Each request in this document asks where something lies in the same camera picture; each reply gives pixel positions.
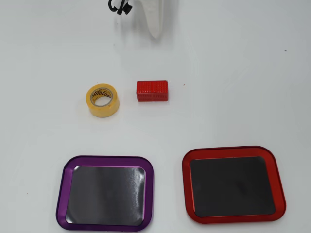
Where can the purple metal tray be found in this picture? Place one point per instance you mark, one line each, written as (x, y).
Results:
(104, 194)

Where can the red textured block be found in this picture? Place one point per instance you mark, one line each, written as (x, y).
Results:
(152, 91)

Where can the red metal tray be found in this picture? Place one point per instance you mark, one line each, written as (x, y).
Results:
(232, 185)

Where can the yellow tape roll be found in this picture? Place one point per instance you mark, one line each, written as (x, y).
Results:
(103, 110)

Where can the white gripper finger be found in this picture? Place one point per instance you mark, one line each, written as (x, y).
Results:
(153, 17)

